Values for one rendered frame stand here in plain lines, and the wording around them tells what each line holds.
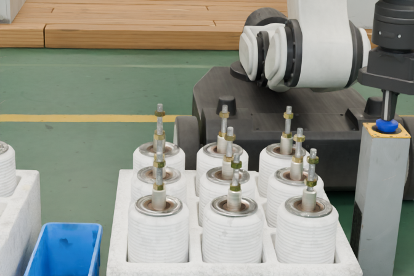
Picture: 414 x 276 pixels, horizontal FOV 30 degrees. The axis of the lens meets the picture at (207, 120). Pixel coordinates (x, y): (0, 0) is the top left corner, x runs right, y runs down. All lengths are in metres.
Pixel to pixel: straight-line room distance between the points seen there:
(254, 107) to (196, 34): 1.25
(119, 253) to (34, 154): 0.91
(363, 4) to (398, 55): 2.00
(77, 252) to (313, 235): 0.48
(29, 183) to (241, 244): 0.47
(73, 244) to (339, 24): 0.69
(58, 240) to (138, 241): 0.30
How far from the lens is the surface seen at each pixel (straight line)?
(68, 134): 2.23
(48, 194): 1.86
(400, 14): 1.33
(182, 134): 1.71
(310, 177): 1.21
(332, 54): 1.58
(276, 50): 1.59
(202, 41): 3.18
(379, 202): 1.44
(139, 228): 1.19
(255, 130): 1.73
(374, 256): 1.49
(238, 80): 2.18
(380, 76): 1.38
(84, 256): 1.48
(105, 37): 3.16
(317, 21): 1.60
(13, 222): 1.35
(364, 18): 3.36
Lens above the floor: 0.78
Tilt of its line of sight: 19 degrees down
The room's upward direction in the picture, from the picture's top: 2 degrees clockwise
